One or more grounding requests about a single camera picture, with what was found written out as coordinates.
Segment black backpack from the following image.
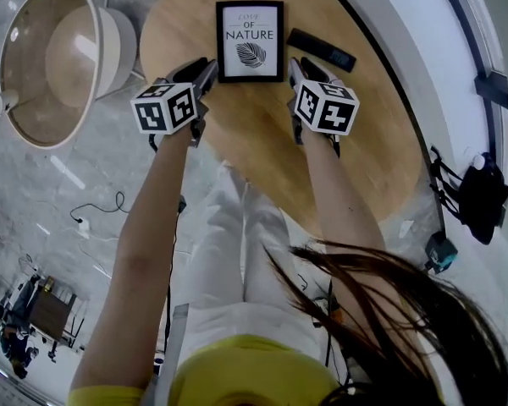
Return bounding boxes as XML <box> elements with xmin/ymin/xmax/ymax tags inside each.
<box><xmin>429</xmin><ymin>145</ymin><xmax>508</xmax><ymax>245</ymax></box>

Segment white round basket table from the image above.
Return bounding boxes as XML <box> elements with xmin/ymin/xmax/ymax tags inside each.
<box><xmin>0</xmin><ymin>0</ymin><xmax>139</xmax><ymax>150</ymax></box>

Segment small white cup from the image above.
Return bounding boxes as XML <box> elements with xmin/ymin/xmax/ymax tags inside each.
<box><xmin>0</xmin><ymin>89</ymin><xmax>20</xmax><ymax>116</ymax></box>

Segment dark wooden stand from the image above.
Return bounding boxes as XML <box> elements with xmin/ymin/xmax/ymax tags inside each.
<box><xmin>27</xmin><ymin>285</ymin><xmax>88</xmax><ymax>350</ymax></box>

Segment person's yellow shirt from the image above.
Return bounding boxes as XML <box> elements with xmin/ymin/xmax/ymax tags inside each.
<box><xmin>67</xmin><ymin>334</ymin><xmax>340</xmax><ymax>406</ymax></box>

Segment black remote control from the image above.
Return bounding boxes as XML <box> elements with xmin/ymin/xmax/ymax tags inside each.
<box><xmin>286</xmin><ymin>27</ymin><xmax>357</xmax><ymax>74</ymax></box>

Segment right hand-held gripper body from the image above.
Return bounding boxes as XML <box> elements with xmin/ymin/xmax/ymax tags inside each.
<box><xmin>287</xmin><ymin>79</ymin><xmax>361</xmax><ymax>158</ymax></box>

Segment wooden coffee table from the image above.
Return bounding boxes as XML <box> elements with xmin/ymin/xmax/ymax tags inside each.
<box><xmin>139</xmin><ymin>0</ymin><xmax>427</xmax><ymax>239</ymax></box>

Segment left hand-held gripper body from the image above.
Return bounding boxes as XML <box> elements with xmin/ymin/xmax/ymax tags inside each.
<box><xmin>130</xmin><ymin>76</ymin><xmax>211</xmax><ymax>152</ymax></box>

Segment black window rail bracket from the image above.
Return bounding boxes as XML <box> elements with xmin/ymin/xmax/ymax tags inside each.
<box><xmin>473</xmin><ymin>70</ymin><xmax>508</xmax><ymax>112</ymax></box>

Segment person's right forearm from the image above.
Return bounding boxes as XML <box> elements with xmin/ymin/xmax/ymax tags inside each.
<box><xmin>300</xmin><ymin>131</ymin><xmax>386</xmax><ymax>255</ymax></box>

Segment black framed nature picture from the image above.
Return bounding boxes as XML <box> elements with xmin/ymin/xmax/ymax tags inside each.
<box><xmin>214</xmin><ymin>0</ymin><xmax>285</xmax><ymax>85</ymax></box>

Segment blue box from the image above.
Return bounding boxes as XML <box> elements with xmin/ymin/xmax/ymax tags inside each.
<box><xmin>424</xmin><ymin>231</ymin><xmax>458</xmax><ymax>275</ymax></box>

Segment grey strap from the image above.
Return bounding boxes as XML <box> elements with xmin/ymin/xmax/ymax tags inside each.
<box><xmin>154</xmin><ymin>302</ymin><xmax>191</xmax><ymax>406</ymax></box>

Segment person's white trousers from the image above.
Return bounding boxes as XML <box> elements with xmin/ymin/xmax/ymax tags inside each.
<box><xmin>168</xmin><ymin>162</ymin><xmax>348</xmax><ymax>380</ymax></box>

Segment black power cable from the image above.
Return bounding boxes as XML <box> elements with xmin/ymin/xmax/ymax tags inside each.
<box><xmin>69</xmin><ymin>191</ymin><xmax>130</xmax><ymax>223</ymax></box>

